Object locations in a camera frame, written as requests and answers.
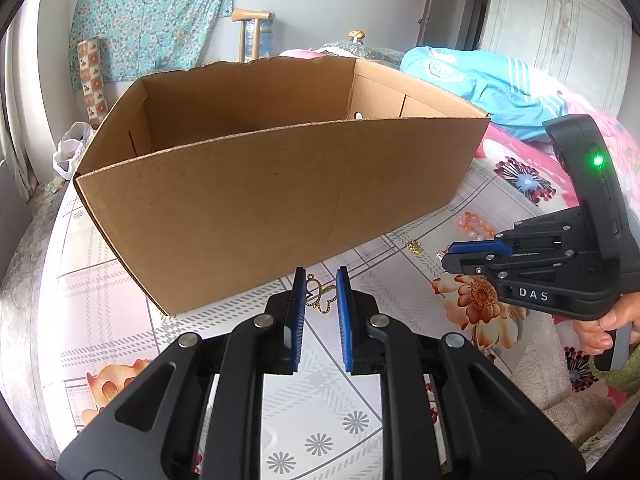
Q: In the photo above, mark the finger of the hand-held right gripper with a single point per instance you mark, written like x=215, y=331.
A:
x=480, y=248
x=475, y=264

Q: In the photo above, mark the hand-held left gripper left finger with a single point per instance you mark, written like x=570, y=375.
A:
x=299, y=310

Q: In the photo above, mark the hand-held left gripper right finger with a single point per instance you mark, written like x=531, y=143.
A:
x=344, y=320

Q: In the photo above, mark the gold looped pendant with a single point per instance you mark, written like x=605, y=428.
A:
x=316, y=286

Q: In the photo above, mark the small silver clip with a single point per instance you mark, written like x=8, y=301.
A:
x=440, y=255

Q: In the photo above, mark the small gold charm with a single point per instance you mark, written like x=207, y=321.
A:
x=414, y=246

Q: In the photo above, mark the brown cardboard box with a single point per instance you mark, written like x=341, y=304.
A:
x=250, y=210

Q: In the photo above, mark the person's right hand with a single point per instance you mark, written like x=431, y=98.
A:
x=592, y=337

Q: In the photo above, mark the pink floral blanket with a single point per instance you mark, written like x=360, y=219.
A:
x=505, y=142

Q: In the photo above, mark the cream fuzzy blanket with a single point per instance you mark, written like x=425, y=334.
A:
x=560, y=340

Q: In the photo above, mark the turquoise garment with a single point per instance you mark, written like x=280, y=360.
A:
x=475, y=85

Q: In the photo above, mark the white wardrobe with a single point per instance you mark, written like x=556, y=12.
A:
x=550, y=25

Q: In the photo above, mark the floral plaid tablecloth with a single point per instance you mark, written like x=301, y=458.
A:
x=125, y=320

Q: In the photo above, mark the green fuzzy cloth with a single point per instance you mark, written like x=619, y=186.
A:
x=625, y=377

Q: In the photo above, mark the grey lace cloth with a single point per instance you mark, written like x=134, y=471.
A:
x=370, y=52

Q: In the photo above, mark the dark wooden door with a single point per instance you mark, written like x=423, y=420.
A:
x=450, y=10

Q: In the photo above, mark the blue water bottle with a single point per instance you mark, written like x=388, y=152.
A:
x=267, y=40

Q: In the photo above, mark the wooden chair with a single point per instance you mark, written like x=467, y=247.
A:
x=241, y=40

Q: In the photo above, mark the white plastic bag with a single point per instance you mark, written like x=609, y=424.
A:
x=70, y=155

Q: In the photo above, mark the checkered patterned cloth strip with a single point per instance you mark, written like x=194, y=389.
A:
x=92, y=85

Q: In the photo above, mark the grey curtain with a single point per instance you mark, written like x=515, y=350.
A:
x=17, y=110

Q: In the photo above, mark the turquoise floral wall cloth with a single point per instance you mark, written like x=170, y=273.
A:
x=150, y=15

